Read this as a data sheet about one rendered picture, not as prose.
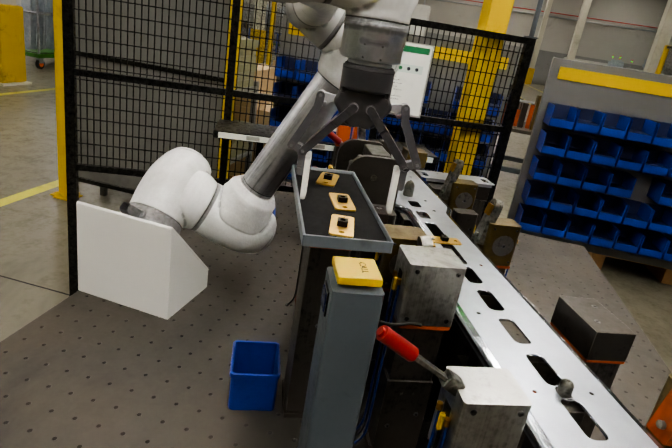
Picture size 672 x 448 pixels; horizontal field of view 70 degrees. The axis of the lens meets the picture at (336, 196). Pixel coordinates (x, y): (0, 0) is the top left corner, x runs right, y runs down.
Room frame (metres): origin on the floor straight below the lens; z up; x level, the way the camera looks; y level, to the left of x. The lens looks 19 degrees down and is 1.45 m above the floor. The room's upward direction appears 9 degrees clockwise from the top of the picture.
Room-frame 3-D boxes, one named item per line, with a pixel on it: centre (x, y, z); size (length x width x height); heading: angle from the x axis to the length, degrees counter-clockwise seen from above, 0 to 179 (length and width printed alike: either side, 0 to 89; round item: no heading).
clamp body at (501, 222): (1.22, -0.46, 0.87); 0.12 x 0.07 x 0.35; 100
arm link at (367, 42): (0.72, -0.02, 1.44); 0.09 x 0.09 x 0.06
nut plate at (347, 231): (0.72, -0.02, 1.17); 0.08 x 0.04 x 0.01; 0
